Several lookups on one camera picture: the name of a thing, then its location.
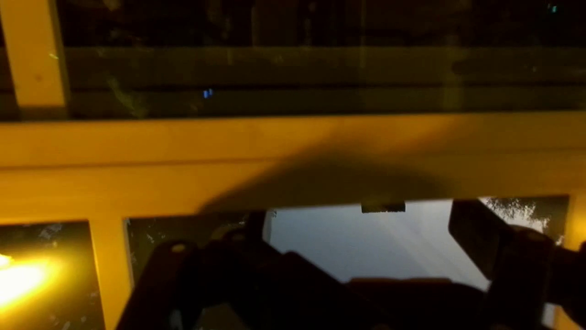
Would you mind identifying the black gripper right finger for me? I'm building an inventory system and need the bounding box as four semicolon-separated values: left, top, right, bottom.
449;200;515;284

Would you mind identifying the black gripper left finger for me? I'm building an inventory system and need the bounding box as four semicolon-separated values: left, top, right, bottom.
246;211;268;240

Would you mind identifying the white framed window sash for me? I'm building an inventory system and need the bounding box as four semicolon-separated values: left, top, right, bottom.
0;0;586;319

